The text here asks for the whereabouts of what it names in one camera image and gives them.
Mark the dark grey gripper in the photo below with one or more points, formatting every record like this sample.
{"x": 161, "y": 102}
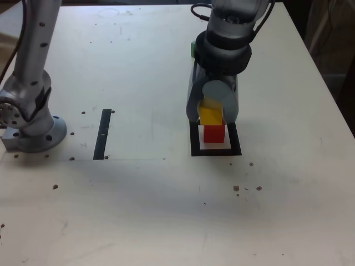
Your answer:
{"x": 220, "y": 77}

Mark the yellow cube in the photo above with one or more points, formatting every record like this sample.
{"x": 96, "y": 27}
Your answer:
{"x": 210, "y": 116}

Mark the red cube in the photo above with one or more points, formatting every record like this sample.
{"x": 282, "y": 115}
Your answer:
{"x": 214, "y": 134}

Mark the green cube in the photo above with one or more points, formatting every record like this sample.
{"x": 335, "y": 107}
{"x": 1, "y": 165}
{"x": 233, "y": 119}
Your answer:
{"x": 192, "y": 50}

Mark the black tape square outline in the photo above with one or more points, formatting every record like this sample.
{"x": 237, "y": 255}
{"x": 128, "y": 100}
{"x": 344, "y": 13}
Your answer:
{"x": 194, "y": 144}

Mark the black tape strip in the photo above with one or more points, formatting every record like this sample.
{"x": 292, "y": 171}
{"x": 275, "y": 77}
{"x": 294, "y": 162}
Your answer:
{"x": 101, "y": 133}

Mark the pale side table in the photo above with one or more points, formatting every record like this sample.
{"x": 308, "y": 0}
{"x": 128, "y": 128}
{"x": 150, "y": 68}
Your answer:
{"x": 8, "y": 22}

